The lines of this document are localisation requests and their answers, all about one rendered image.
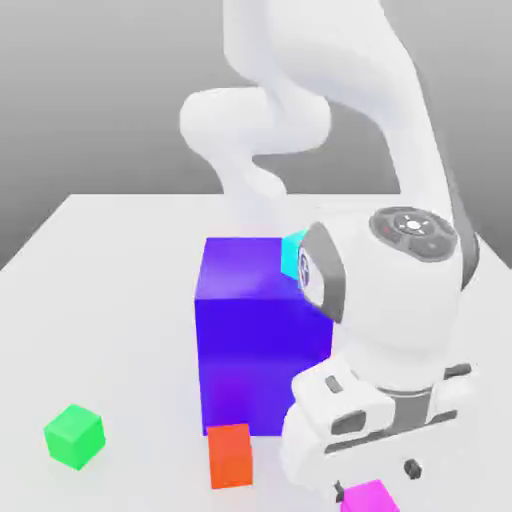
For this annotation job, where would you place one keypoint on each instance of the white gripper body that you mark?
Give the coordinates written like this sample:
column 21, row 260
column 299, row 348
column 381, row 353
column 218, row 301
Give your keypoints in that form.
column 312, row 464

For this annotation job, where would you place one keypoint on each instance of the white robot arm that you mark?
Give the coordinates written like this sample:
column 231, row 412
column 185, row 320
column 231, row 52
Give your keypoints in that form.
column 360, row 120

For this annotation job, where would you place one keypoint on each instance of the small magenta cube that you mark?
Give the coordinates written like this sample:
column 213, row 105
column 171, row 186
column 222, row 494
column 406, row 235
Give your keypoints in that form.
column 366, row 498

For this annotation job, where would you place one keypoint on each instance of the small orange cube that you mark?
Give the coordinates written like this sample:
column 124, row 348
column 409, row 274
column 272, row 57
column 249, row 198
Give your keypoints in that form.
column 230, row 456

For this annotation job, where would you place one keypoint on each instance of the small cyan cube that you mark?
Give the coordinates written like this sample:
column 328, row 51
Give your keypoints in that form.
column 289, row 256

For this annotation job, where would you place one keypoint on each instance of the small green cube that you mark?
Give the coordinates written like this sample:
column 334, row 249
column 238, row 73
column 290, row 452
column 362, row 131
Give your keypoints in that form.
column 74, row 438

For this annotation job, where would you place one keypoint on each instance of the large blue box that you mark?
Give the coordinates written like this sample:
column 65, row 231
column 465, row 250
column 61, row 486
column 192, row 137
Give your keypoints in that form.
column 256, row 340

